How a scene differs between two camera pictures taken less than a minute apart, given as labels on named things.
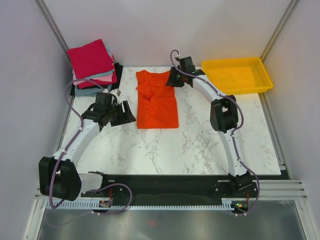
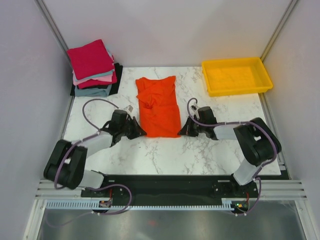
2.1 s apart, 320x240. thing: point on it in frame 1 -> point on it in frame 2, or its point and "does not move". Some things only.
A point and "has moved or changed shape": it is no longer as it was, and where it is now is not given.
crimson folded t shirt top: (90, 59) does not move
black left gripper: (129, 117) -> (138, 130)
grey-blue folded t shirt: (89, 92) does not move
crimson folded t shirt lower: (89, 84) does not move
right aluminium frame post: (289, 8) does not move
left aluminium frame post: (54, 29) does not move
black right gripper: (171, 81) -> (186, 129)
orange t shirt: (156, 105) has moved or changed shape
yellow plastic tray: (238, 76) does not move
